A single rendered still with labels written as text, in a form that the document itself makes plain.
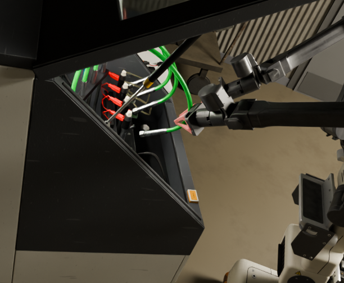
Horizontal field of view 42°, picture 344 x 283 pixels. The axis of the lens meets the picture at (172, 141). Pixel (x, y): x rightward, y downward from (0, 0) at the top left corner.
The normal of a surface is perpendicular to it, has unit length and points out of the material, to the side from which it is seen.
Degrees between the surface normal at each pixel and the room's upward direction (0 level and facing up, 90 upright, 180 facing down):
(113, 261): 90
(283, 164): 0
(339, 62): 90
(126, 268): 90
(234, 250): 0
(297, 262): 8
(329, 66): 90
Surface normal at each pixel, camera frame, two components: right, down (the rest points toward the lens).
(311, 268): -0.22, 0.59
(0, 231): 0.15, 0.69
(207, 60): 0.29, -0.72
